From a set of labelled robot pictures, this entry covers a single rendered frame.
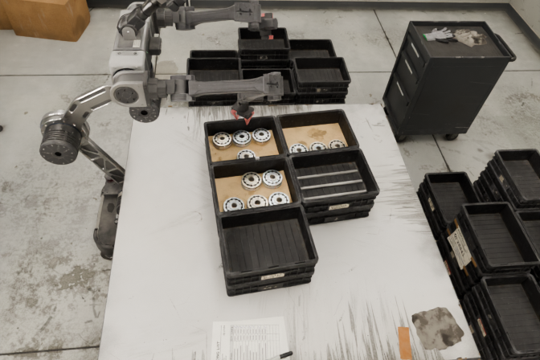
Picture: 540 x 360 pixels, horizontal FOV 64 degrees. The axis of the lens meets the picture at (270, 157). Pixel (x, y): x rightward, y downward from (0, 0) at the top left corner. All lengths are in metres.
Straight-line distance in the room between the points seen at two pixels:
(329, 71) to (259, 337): 2.18
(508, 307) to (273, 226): 1.40
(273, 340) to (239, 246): 0.43
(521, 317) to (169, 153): 2.11
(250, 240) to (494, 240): 1.47
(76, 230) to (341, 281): 1.85
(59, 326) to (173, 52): 2.65
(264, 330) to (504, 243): 1.52
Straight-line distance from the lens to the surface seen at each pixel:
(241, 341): 1.97
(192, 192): 2.33
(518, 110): 4.63
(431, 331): 2.16
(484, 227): 2.86
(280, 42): 3.72
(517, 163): 3.33
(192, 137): 2.59
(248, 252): 1.99
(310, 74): 3.42
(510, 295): 2.83
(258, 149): 2.34
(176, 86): 1.74
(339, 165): 2.35
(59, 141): 2.35
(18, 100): 4.22
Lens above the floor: 2.59
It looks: 49 degrees down
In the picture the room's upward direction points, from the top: 6 degrees clockwise
